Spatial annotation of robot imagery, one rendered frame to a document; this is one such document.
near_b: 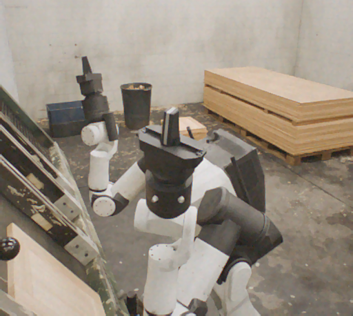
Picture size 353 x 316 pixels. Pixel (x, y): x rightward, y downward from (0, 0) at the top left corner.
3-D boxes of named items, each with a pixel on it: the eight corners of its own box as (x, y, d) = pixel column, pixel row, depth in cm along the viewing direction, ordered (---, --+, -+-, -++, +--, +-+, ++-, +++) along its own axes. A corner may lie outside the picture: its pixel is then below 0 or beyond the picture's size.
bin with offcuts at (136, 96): (158, 127, 562) (157, 87, 539) (125, 132, 545) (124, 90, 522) (147, 119, 607) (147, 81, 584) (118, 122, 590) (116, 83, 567)
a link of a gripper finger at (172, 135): (176, 105, 58) (175, 136, 62) (165, 114, 56) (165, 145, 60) (185, 108, 57) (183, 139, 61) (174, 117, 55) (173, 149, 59)
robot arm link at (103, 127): (96, 108, 128) (103, 139, 129) (74, 113, 119) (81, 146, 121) (119, 104, 121) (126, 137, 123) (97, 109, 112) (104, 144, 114)
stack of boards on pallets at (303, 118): (357, 154, 461) (369, 95, 434) (291, 167, 425) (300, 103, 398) (251, 107, 676) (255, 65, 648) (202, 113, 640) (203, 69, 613)
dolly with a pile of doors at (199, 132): (207, 157, 452) (208, 127, 438) (168, 163, 434) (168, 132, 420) (187, 141, 505) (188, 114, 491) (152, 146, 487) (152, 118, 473)
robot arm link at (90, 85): (107, 72, 125) (114, 105, 127) (83, 77, 127) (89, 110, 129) (94, 72, 113) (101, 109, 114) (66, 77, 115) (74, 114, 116)
